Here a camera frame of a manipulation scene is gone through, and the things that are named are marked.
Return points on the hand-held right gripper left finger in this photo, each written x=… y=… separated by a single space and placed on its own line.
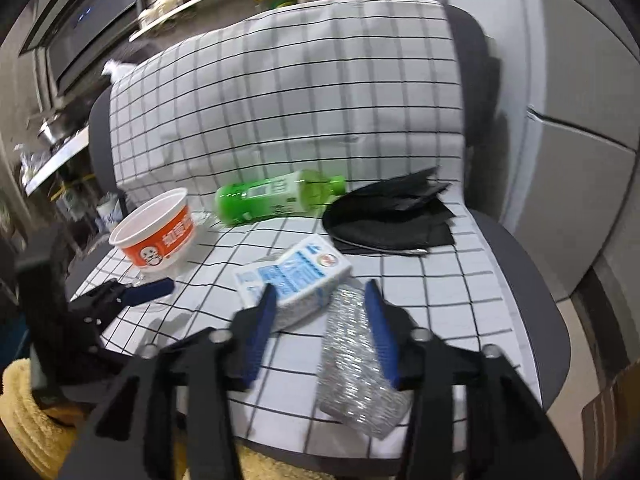
x=257 y=330

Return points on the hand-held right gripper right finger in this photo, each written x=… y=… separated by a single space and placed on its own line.
x=382 y=330

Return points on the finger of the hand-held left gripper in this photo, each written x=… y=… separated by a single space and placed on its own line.
x=150 y=291

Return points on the silver grey scouring pad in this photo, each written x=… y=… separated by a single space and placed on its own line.
x=350 y=360

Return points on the red instant noodle bowl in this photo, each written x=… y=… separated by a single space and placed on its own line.
x=160 y=245

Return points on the white blue milk carton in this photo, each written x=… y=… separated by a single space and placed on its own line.
x=305 y=270

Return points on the black face mask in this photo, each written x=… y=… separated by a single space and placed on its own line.
x=425 y=210

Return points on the green plastic bottle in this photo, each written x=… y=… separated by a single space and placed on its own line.
x=260 y=200

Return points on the white printed bucket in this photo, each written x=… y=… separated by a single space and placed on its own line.
x=107 y=215

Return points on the grey office chair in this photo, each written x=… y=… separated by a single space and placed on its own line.
x=525 y=300

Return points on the white kitchen counter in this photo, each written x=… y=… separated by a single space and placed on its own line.
x=55 y=162

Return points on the steel pot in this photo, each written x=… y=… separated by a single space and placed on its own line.
x=54 y=130

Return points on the white checked cloth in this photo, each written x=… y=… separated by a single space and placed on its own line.
x=300 y=110

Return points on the white plastic bag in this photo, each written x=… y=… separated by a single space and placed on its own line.
x=117 y=69

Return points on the black range hood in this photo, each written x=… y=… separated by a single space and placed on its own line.
x=85 y=20

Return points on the dark soy sauce bottle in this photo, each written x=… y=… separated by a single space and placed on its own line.
x=260 y=0

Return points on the white refrigerator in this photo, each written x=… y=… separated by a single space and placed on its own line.
x=575 y=60

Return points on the white wall shelf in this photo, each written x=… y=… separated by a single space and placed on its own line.
x=200 y=0

